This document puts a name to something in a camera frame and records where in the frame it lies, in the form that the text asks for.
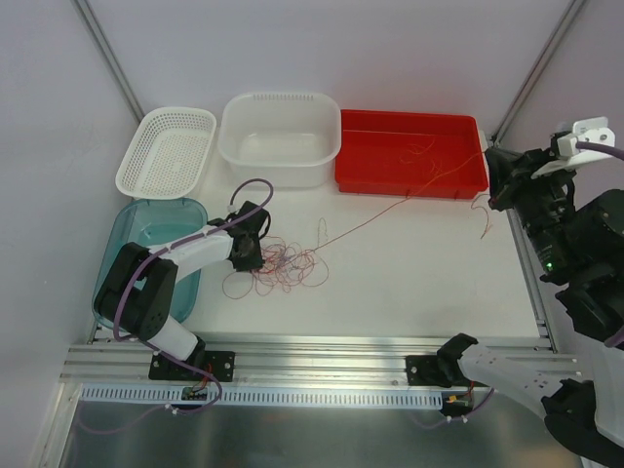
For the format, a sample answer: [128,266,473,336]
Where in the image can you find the orange wire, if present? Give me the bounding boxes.
[397,136,448,179]

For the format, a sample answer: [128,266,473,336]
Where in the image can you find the white slotted cable duct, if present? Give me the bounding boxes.
[81,384,443,410]

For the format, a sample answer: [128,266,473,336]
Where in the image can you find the red plastic tray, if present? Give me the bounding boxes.
[334,109,488,200]

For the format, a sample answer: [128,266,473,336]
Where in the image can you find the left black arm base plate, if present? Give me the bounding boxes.
[148,350,236,382]

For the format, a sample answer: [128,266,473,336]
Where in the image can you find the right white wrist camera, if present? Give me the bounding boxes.
[544,116,623,174]

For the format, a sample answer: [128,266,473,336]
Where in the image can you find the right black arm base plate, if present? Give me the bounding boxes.
[405,355,452,388]

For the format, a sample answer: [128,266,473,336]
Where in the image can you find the white plastic tub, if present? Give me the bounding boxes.
[217,93,342,189]

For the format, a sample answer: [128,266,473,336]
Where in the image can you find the aluminium mounting rail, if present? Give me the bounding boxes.
[59,332,446,389]

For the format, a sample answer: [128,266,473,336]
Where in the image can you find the white perforated plastic basket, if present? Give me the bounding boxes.
[115,106,216,200]

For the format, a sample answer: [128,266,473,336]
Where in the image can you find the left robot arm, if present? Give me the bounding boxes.
[94,201,271,379]

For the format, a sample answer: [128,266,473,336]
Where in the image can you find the teal translucent plastic bin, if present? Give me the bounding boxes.
[92,198,208,323]

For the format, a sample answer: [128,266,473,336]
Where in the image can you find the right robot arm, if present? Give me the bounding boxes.
[436,147,623,467]

